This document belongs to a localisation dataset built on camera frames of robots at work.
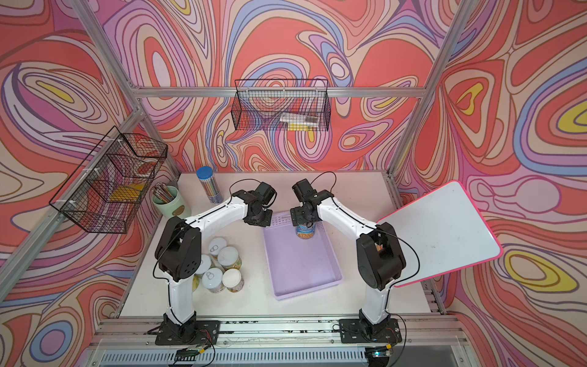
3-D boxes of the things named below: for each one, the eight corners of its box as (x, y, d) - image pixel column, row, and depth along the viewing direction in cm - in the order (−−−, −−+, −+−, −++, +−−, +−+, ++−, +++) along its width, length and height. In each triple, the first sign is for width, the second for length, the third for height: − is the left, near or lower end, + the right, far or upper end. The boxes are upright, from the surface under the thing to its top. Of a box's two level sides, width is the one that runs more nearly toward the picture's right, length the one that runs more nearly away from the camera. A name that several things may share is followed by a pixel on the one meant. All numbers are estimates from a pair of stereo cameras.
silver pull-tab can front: (205, 292, 84) (199, 286, 79) (209, 274, 88) (204, 267, 83) (224, 292, 84) (220, 286, 79) (228, 274, 88) (224, 267, 83)
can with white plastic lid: (224, 293, 84) (219, 286, 78) (228, 275, 88) (223, 267, 83) (243, 293, 84) (239, 286, 78) (245, 275, 88) (242, 267, 83)
